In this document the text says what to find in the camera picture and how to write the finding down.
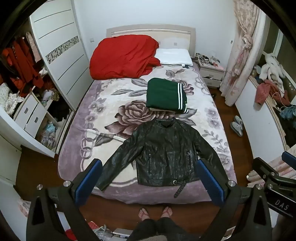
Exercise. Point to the white wardrobe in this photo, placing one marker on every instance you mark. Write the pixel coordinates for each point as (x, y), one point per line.
(60, 30)

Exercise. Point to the plush doll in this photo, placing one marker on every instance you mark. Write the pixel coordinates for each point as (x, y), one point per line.
(49, 96)

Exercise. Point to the blue cloth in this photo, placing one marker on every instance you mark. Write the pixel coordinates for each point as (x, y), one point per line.
(286, 113)

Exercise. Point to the green folded garment white stripes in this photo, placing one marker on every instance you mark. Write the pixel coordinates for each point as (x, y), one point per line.
(164, 95)

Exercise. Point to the red quilt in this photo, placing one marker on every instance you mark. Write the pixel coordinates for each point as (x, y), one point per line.
(122, 58)

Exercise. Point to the white drawer unit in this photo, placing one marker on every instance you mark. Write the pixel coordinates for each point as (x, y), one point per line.
(30, 113)

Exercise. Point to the person's foot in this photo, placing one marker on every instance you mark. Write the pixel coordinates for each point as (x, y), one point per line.
(166, 212)
(143, 214)

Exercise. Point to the white bay window sill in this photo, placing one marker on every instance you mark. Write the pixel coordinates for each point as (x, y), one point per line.
(259, 115)

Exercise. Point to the grey slipper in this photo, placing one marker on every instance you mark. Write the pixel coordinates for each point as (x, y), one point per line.
(238, 120)
(236, 130)

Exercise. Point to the pink garment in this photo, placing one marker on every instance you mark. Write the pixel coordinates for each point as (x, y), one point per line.
(263, 92)

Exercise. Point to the white plastic bag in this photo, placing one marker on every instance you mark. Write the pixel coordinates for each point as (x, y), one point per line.
(103, 233)

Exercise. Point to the white patterned clothes pile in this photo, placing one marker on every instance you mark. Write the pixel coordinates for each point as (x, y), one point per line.
(9, 97)

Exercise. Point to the beige bed headboard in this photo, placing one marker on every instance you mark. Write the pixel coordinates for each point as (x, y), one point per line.
(173, 34)

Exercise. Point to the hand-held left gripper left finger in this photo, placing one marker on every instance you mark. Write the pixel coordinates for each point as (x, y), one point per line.
(89, 183)

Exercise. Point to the floral plush blanket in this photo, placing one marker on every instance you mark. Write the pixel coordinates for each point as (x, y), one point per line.
(111, 111)

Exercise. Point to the pastel clothes pile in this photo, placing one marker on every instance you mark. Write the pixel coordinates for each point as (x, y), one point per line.
(48, 136)

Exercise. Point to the pink floral bedding roll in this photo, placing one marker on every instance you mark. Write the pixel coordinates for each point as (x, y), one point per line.
(279, 165)

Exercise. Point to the black leather jacket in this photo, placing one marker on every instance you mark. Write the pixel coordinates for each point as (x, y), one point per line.
(164, 153)

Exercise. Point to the pink floral curtain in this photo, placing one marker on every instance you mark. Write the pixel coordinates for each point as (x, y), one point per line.
(242, 58)

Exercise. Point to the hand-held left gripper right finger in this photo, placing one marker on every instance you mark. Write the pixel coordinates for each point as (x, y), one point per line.
(210, 183)

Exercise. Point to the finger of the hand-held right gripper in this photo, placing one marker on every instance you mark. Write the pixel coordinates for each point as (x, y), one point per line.
(289, 158)
(263, 165)

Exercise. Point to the person's left foot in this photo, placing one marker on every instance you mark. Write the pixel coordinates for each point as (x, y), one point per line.
(143, 214)

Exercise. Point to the person's right foot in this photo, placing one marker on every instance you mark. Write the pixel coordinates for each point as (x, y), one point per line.
(166, 212)

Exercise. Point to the clutter of small toiletries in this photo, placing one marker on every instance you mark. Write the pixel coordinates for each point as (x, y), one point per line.
(208, 59)

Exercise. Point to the person's legs dark trousers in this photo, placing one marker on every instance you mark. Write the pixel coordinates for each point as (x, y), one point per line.
(161, 229)

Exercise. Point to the white pillow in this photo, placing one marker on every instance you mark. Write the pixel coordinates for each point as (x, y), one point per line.
(173, 56)

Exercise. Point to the white nightstand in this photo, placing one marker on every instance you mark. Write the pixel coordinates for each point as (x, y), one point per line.
(211, 74)

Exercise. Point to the red folded clothes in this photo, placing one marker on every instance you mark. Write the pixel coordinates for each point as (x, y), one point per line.
(20, 62)

